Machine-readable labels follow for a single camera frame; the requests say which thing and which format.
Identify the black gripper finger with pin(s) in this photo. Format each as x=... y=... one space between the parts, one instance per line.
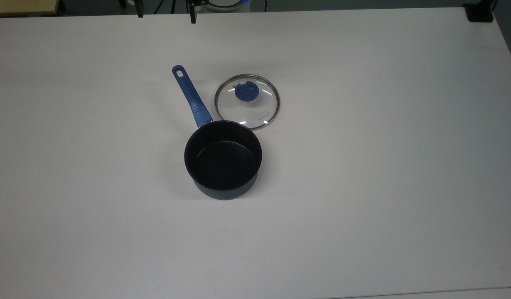
x=193 y=12
x=140 y=8

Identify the glass lid with blue knob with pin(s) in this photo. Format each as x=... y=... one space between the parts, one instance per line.
x=246 y=93

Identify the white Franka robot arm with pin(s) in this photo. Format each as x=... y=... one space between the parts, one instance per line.
x=228 y=8

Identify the black stand leg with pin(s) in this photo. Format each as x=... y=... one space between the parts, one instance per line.
x=173 y=4

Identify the yellow wooden table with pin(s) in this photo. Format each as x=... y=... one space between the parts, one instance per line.
x=23 y=6

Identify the black table clamp mount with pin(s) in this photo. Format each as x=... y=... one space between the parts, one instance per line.
x=480 y=14

